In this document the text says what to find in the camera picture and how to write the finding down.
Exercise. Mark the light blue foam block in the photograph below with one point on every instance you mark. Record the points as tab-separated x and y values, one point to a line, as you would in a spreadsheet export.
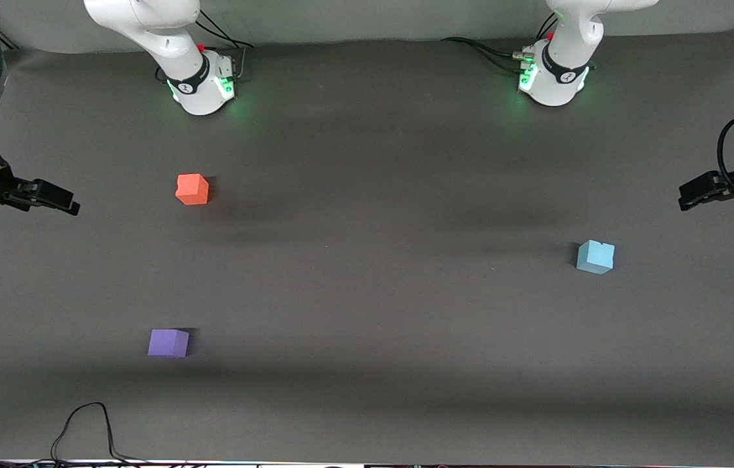
594	257

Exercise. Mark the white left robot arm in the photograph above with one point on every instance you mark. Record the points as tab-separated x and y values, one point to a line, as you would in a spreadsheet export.
565	45

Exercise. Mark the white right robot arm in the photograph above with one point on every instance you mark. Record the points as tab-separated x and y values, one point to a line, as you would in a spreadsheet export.
165	39

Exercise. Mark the orange foam block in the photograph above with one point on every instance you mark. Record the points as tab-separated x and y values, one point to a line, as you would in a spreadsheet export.
191	190

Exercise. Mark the purple foam block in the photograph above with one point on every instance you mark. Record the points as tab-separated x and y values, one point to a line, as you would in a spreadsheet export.
168	343

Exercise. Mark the dark grey table mat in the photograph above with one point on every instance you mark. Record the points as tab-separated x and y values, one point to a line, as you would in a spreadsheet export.
366	292

